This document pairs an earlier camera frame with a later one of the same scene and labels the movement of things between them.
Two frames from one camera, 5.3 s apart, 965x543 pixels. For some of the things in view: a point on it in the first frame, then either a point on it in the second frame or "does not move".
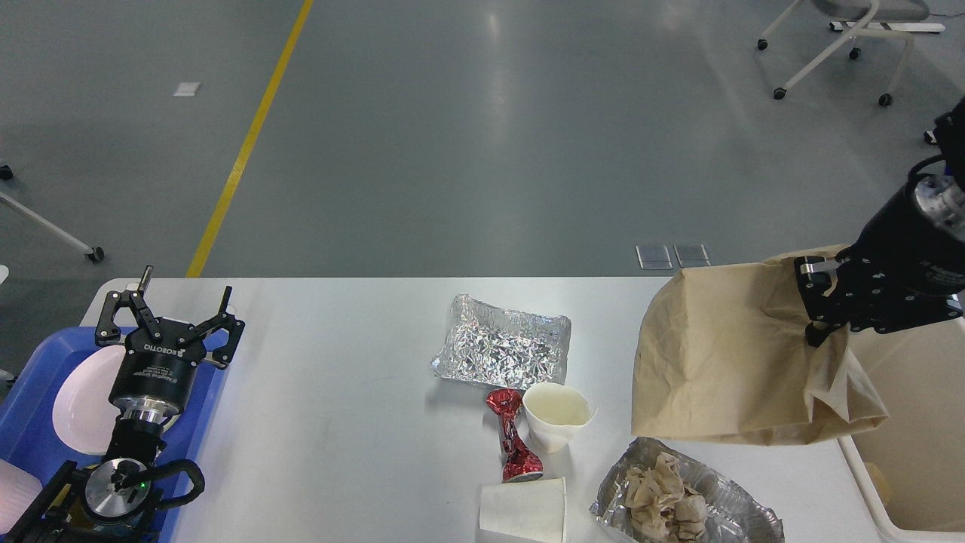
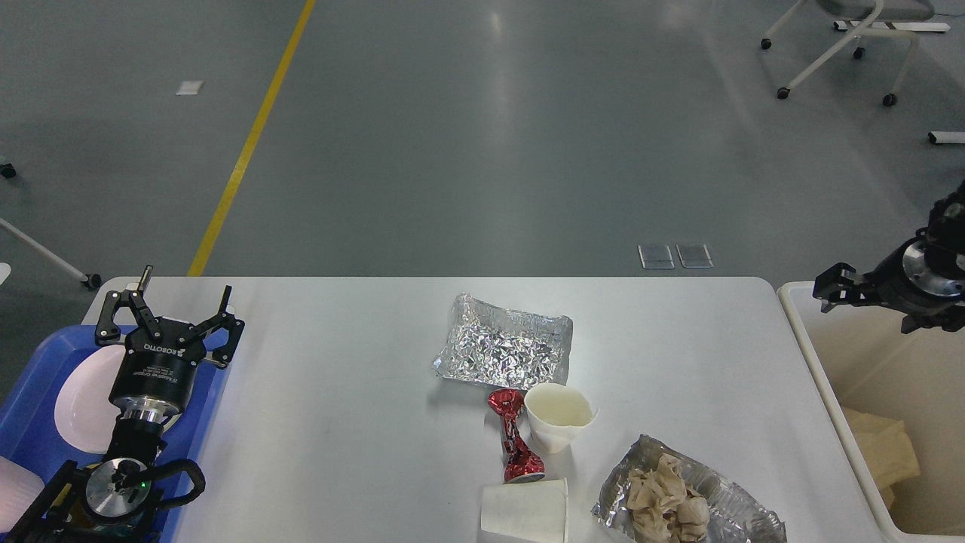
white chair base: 96,253 -> 92,280
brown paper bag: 721,354 -> 886,449
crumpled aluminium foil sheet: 492,345 does not move
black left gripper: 154,371 does not move
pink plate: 84,414 does not move
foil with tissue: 654,492 does not move
